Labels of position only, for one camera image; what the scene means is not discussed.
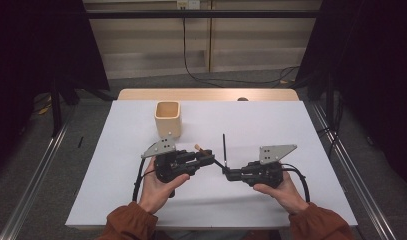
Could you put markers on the black horizontal frame bar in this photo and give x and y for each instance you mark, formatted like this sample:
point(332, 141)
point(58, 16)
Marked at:
point(204, 14)

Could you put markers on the person's right hand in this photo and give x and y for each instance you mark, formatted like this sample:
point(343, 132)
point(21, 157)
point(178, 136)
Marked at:
point(284, 195)

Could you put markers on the beige square cup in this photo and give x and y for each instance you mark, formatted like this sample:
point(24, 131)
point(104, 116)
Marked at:
point(167, 120)

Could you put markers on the aluminium rail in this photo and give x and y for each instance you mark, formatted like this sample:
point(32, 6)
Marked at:
point(379, 220)
point(33, 181)

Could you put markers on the black stand post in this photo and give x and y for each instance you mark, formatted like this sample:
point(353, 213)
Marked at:
point(330, 100)
point(56, 106)

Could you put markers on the white table mat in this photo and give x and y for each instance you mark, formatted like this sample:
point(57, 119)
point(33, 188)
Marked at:
point(207, 206)

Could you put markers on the small black floor piece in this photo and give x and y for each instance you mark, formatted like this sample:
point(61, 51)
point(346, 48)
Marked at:
point(80, 142)

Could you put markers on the black brush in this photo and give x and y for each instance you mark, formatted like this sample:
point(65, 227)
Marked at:
point(224, 150)

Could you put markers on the dark round table grommet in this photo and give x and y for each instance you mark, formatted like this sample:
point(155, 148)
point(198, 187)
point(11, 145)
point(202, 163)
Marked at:
point(242, 99)

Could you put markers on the black curtain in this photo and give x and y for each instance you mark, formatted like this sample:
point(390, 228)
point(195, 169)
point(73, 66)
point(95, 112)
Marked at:
point(374, 50)
point(31, 50)

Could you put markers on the person's left hand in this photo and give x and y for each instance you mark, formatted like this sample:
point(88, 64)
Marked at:
point(156, 193)

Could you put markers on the yellow floor tape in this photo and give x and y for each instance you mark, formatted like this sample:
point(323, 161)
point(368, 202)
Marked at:
point(44, 109)

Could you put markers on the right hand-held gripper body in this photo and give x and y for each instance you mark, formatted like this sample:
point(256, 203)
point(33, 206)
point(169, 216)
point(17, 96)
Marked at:
point(267, 173)

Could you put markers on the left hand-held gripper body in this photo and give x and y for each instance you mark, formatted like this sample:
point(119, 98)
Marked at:
point(169, 165)

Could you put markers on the wall socket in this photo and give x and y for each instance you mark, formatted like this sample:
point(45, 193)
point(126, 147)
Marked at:
point(188, 4)

